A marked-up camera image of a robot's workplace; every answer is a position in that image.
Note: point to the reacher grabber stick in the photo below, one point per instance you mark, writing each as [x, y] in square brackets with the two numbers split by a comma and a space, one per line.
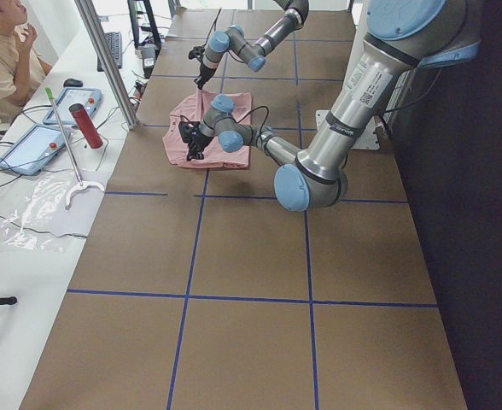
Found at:
[81, 184]

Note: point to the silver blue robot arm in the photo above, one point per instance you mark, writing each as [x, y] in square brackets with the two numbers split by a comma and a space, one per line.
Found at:
[400, 36]
[232, 39]

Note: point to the aluminium frame post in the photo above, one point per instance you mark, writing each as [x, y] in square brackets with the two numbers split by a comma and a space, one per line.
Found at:
[93, 26]

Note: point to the black computer mouse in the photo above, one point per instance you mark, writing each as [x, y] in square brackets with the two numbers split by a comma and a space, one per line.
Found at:
[73, 83]

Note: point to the lower blue teach pendant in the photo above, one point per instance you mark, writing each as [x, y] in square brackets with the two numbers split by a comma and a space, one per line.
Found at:
[33, 151]

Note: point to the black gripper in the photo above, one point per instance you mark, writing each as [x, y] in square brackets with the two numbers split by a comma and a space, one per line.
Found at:
[198, 140]
[204, 73]

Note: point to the black keyboard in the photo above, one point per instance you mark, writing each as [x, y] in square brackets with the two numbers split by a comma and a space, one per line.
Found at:
[115, 47]

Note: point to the pink snoopy t-shirt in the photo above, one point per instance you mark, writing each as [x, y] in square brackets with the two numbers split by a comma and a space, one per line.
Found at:
[193, 108]

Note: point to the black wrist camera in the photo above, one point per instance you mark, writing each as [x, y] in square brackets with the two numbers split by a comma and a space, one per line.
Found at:
[196, 53]
[188, 130]

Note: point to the clear plastic bag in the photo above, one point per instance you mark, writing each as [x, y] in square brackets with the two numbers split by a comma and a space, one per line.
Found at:
[30, 226]

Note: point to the red water bottle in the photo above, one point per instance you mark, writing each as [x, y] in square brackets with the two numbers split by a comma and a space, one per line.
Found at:
[85, 125]

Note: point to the person in beige shirt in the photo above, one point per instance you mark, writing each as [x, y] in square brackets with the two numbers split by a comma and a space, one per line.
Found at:
[22, 68]

